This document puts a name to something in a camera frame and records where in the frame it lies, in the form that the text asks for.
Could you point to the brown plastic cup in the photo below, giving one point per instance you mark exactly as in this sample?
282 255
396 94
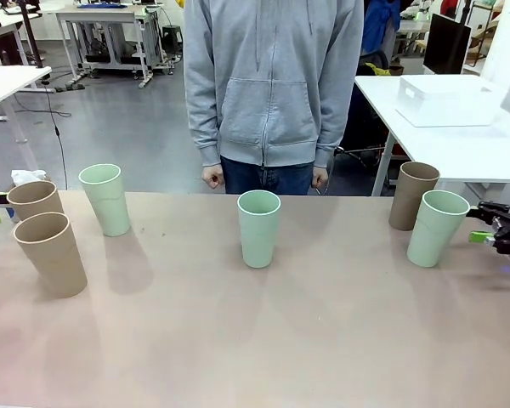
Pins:
55 263
34 204
408 200

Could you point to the light green plastic cup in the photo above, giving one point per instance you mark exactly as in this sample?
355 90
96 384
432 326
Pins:
259 238
108 208
433 238

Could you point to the white plastic basket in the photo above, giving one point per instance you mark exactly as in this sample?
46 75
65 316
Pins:
442 106

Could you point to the person's right forearm grey sleeve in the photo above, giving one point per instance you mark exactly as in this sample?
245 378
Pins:
202 127

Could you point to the person's left forearm grey sleeve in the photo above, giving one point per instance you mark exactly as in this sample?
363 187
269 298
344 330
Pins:
333 127

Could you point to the person's left hand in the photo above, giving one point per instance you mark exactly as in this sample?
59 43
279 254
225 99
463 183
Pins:
321 178

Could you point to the person's right hand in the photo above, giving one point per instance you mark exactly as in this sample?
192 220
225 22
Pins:
212 178

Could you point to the crumpled white paper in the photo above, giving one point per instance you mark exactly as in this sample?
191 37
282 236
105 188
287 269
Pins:
25 175

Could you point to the white table with white leg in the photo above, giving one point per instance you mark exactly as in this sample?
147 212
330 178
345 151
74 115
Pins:
8 81

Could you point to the wooden chair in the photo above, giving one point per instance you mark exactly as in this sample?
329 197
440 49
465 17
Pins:
484 40

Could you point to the black pole stand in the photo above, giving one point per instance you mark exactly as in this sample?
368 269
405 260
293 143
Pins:
30 34

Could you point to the black computer monitor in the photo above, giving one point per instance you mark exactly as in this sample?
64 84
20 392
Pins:
446 42

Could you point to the white background desk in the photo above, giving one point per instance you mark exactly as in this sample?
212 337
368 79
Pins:
0 21

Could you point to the yellow cloth item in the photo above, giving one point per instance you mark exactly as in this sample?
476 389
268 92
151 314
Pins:
376 70

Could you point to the black office chair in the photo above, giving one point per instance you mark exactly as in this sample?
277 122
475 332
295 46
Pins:
374 57

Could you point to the blue jacket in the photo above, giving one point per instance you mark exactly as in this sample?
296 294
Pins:
378 25

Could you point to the person in grey hoodie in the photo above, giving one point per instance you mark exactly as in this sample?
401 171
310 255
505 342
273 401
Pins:
272 64

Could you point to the white workbench with metal frame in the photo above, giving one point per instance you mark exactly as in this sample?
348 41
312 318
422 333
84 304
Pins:
98 16

